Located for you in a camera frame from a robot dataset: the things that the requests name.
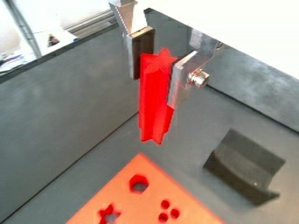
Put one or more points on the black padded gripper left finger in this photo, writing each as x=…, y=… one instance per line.
x=138, y=33

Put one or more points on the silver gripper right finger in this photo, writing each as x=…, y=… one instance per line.
x=187, y=69

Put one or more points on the red star-shaped peg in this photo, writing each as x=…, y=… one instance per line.
x=155, y=113

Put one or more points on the orange board with shaped holes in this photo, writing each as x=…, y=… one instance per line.
x=143, y=196

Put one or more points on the black angled holder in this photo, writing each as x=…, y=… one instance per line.
x=246, y=166

